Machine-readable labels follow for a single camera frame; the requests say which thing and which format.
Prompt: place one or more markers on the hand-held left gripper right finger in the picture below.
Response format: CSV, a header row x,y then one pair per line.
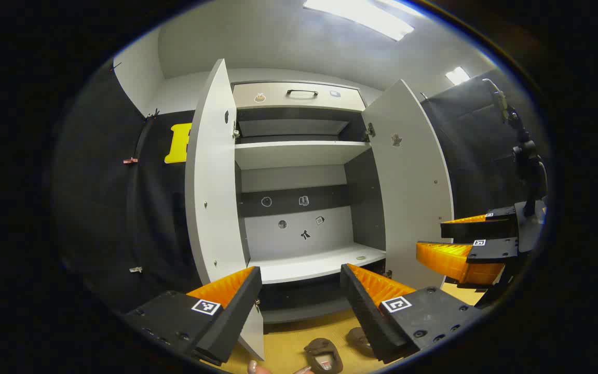
x,y
364,311

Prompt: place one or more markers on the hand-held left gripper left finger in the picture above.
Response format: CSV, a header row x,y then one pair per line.
x,y
239,311

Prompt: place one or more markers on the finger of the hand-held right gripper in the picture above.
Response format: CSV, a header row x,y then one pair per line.
x,y
478,230
496,250

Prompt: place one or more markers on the brown fuzzy shoe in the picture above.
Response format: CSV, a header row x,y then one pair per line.
x,y
358,337
320,345

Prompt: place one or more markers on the white cabinet door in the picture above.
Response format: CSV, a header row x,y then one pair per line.
x,y
413,197
216,182

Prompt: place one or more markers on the grey white shoe cabinet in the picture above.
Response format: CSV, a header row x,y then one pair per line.
x,y
361,208

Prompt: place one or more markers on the white cabinet shelf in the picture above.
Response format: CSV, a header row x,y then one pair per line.
x,y
299,153
309,265

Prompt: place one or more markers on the beige cabinet drawer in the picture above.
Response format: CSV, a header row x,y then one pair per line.
x,y
278,101

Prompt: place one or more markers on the small ceiling light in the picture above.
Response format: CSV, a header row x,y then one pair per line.
x,y
458,76

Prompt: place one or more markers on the red clip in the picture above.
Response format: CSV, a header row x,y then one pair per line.
x,y
130,161

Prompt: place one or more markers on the large ceiling light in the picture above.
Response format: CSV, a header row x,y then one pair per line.
x,y
361,15

